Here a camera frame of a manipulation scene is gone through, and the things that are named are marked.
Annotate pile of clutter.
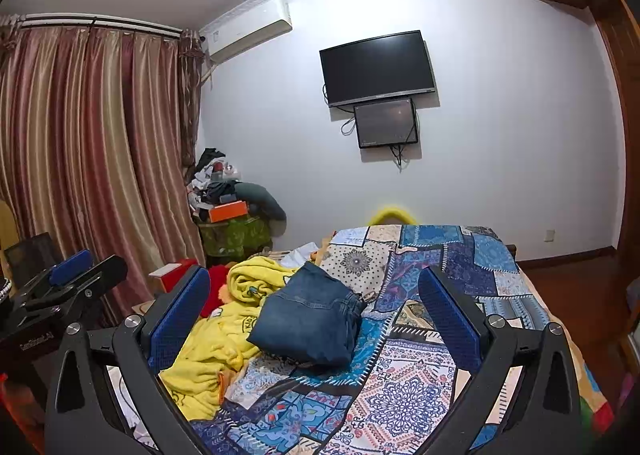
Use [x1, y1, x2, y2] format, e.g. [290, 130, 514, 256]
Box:
[187, 147, 251, 216]

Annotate orange box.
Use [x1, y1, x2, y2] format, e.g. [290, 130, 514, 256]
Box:
[206, 201, 249, 224]

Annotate black wall television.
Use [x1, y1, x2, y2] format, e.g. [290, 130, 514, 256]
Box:
[319, 30, 438, 108]

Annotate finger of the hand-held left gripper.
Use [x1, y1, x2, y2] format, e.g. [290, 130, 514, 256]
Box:
[22, 255, 129, 314]
[17, 250, 96, 302]

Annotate red plush toy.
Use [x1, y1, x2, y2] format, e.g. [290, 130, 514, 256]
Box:
[205, 264, 236, 312]

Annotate white air conditioner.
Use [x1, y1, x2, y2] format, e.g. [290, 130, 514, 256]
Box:
[199, 0, 293, 63]

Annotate dark framed chair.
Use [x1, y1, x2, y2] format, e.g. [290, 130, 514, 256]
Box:
[2, 232, 59, 287]

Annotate yellow fleece blanket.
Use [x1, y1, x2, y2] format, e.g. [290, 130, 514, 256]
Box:
[160, 255, 301, 423]

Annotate person's left forearm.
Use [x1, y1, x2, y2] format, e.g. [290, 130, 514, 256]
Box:
[0, 374, 47, 453]

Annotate striped pink curtain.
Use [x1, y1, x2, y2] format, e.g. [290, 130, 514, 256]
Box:
[0, 25, 207, 327]

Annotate blue denim jeans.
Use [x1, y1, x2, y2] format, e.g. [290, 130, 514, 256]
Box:
[247, 261, 366, 368]

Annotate small black wall monitor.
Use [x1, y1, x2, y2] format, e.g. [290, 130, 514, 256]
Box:
[353, 97, 420, 150]

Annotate curtain rail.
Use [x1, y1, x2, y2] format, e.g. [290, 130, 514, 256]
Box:
[0, 12, 185, 40]

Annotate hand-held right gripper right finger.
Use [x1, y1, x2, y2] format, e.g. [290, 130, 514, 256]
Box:
[418, 265, 587, 455]

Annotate green covered cabinet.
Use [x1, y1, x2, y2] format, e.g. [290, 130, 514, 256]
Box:
[197, 216, 273, 267]

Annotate white and red box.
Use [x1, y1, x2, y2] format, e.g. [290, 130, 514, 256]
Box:
[148, 259, 199, 297]

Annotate white cloth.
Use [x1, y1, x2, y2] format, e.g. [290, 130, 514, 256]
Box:
[281, 242, 322, 269]

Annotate blue patchwork bedspread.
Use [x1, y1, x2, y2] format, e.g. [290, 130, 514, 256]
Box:
[190, 224, 566, 455]

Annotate grey pillow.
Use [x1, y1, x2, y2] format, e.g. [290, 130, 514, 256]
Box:
[234, 181, 289, 237]

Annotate tan bed sheet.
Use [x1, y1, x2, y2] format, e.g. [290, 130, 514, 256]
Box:
[550, 312, 610, 417]

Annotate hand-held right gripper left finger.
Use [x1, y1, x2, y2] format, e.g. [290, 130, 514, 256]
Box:
[45, 265, 221, 455]

